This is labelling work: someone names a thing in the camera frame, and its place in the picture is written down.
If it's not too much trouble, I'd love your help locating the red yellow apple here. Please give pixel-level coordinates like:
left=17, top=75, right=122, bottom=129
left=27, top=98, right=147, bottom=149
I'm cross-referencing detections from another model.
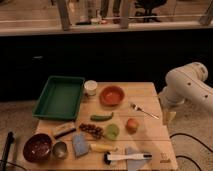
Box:
left=126, top=118, right=139, bottom=133

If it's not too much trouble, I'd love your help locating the yellow banana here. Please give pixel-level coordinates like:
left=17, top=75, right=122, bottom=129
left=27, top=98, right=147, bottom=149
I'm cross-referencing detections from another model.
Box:
left=90, top=143, right=118, bottom=152

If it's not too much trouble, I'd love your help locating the green chili pepper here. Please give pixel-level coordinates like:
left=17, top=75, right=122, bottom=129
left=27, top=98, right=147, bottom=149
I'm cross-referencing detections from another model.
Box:
left=90, top=112, right=114, bottom=122

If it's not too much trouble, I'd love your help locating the orange bowl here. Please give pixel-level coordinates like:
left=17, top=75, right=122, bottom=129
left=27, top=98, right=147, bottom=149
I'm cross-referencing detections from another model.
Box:
left=99, top=86, right=125, bottom=106

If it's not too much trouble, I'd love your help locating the dark red bowl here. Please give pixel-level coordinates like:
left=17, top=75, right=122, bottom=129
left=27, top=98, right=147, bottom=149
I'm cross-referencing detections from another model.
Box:
left=23, top=133, right=52, bottom=163

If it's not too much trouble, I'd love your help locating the white paper cup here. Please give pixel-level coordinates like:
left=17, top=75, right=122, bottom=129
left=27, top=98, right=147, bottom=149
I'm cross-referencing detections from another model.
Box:
left=84, top=80, right=98, bottom=96

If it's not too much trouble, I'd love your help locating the green plastic tray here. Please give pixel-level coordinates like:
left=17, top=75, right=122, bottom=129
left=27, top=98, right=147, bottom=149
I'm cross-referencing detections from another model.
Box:
left=33, top=76, right=85, bottom=121

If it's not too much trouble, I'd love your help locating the black pole stand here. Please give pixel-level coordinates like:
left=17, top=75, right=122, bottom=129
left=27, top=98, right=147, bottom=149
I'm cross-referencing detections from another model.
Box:
left=0, top=132, right=14, bottom=171

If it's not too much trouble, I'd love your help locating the small metal cup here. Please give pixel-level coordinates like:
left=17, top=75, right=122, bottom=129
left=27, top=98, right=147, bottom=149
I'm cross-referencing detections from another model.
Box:
left=52, top=141, right=68, bottom=159

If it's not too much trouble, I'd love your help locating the bunch of dark grapes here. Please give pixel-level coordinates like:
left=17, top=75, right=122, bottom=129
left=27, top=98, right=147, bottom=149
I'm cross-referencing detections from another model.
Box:
left=79, top=123, right=103, bottom=139

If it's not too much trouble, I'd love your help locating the green plastic cup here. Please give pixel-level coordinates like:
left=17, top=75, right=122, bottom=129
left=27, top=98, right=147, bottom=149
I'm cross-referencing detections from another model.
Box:
left=104, top=124, right=120, bottom=140

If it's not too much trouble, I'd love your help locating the black cable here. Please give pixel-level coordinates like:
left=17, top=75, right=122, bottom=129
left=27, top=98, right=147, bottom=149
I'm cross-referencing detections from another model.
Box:
left=169, top=132, right=213, bottom=171

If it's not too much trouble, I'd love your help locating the wooden block eraser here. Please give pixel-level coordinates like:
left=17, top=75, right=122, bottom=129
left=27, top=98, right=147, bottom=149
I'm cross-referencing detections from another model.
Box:
left=52, top=122, right=76, bottom=139

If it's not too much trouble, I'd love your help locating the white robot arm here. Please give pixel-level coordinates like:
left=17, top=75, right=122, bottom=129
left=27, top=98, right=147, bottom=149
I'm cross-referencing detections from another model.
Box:
left=159, top=62, right=213, bottom=115

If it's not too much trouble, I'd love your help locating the grey blue cloth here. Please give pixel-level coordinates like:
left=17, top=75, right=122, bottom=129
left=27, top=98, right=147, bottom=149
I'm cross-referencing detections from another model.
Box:
left=125, top=147, right=152, bottom=171

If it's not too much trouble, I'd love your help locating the black office chair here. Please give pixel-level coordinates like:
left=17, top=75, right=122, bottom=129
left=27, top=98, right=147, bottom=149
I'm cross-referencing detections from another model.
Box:
left=134, top=0, right=167, bottom=23

